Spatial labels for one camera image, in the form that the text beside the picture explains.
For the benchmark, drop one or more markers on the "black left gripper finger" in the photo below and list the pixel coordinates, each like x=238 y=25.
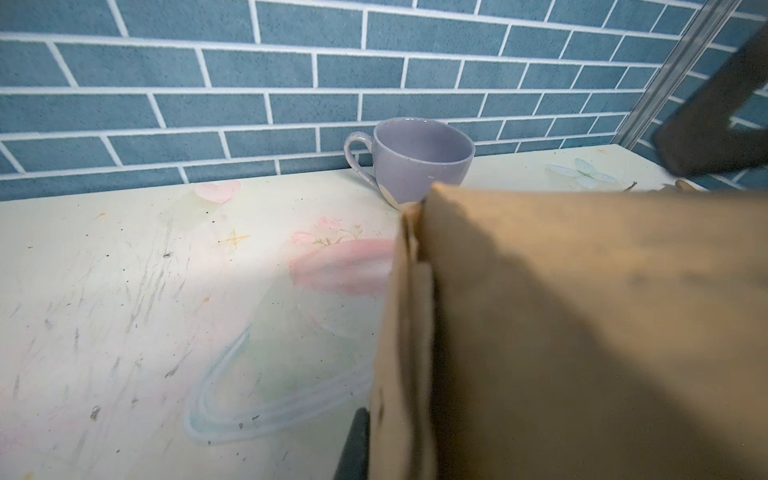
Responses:
x=354 y=459

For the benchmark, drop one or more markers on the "brown cardboard box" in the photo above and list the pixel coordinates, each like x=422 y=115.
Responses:
x=574 y=336

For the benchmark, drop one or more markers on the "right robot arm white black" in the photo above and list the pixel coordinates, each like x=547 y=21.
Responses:
x=696 y=139

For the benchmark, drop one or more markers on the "lavender ceramic mug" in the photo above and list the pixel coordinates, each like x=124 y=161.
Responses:
x=409 y=155

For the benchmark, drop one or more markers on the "aluminium corner post right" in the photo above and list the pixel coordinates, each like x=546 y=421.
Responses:
x=700 y=32

